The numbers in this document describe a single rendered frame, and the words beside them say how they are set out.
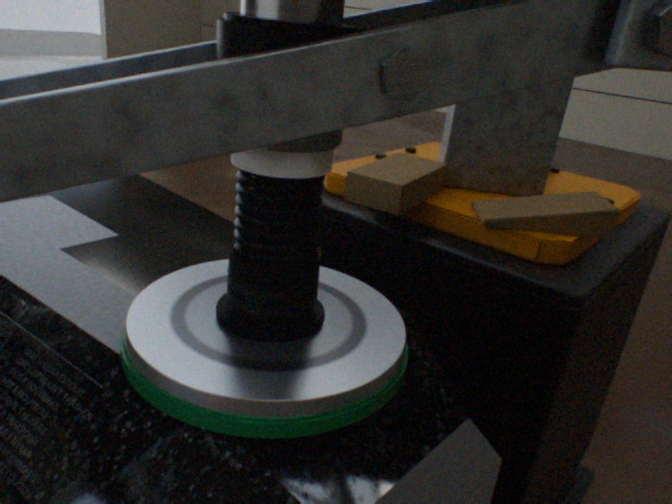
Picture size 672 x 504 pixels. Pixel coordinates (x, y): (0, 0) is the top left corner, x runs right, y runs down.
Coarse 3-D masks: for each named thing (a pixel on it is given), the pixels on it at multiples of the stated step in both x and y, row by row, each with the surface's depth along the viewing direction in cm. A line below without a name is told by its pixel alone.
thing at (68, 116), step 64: (448, 0) 44; (512, 0) 45; (576, 0) 35; (128, 64) 41; (192, 64) 32; (256, 64) 32; (320, 64) 33; (384, 64) 33; (448, 64) 34; (512, 64) 35; (576, 64) 36; (0, 128) 30; (64, 128) 31; (128, 128) 32; (192, 128) 33; (256, 128) 33; (320, 128) 34; (0, 192) 32
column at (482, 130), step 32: (512, 96) 102; (544, 96) 102; (448, 128) 108; (480, 128) 105; (512, 128) 104; (544, 128) 104; (448, 160) 108; (480, 160) 108; (512, 160) 107; (544, 160) 106; (512, 192) 109
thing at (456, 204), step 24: (432, 144) 144; (336, 168) 114; (552, 168) 130; (336, 192) 112; (456, 192) 108; (480, 192) 109; (552, 192) 114; (600, 192) 118; (624, 192) 120; (408, 216) 103; (432, 216) 100; (456, 216) 97; (624, 216) 114; (480, 240) 95; (504, 240) 93; (528, 240) 90; (552, 240) 89; (576, 240) 91
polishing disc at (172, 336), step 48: (192, 288) 48; (336, 288) 51; (144, 336) 41; (192, 336) 42; (336, 336) 44; (384, 336) 44; (192, 384) 37; (240, 384) 37; (288, 384) 38; (336, 384) 38; (384, 384) 41
